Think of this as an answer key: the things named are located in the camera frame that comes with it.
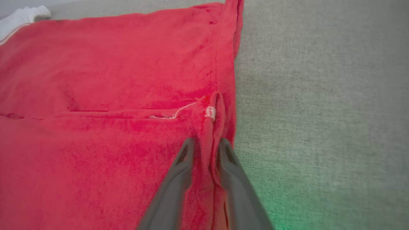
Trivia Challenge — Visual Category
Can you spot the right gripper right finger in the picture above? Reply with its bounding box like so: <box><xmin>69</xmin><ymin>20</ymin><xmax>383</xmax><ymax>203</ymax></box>
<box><xmin>217</xmin><ymin>138</ymin><xmax>274</xmax><ymax>230</ymax></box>

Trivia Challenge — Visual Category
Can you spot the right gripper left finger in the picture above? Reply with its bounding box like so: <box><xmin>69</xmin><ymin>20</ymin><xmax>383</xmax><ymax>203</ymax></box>
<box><xmin>137</xmin><ymin>138</ymin><xmax>195</xmax><ymax>230</ymax></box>

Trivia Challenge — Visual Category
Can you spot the red and white garment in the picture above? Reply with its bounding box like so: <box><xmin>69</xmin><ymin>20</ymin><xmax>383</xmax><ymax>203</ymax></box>
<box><xmin>0</xmin><ymin>0</ymin><xmax>245</xmax><ymax>230</ymax></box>

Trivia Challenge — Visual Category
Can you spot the grey fabric sofa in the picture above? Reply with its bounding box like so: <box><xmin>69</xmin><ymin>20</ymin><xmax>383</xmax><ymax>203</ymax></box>
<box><xmin>42</xmin><ymin>0</ymin><xmax>409</xmax><ymax>230</ymax></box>

